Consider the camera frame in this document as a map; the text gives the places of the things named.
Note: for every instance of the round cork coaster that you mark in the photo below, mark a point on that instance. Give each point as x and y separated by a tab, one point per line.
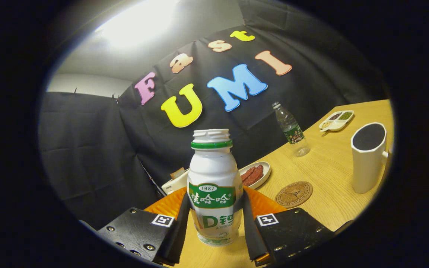
294	194

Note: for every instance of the wooden table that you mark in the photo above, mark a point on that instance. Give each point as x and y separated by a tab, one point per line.
333	160

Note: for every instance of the black backdrop cloth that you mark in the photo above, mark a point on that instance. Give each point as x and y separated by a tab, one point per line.
99	149

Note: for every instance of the slice of toast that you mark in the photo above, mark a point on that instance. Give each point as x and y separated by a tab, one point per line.
178	173

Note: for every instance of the white juice bottle green label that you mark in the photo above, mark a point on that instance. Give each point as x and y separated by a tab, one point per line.
214	171

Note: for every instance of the red sausages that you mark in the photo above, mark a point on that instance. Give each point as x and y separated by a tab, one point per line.
253	175

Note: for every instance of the white toaster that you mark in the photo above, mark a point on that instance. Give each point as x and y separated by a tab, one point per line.
175	184

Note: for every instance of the white divided tray of grains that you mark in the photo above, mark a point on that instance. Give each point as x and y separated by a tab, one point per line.
336	121

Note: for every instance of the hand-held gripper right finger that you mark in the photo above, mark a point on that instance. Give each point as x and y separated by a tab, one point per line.
253	234

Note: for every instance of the grey oval plate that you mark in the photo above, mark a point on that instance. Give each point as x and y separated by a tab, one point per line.
266	173

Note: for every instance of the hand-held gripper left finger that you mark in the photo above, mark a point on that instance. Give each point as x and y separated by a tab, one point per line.
179	234

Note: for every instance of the clear plastic water bottle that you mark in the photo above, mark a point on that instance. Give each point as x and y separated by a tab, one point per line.
292	132

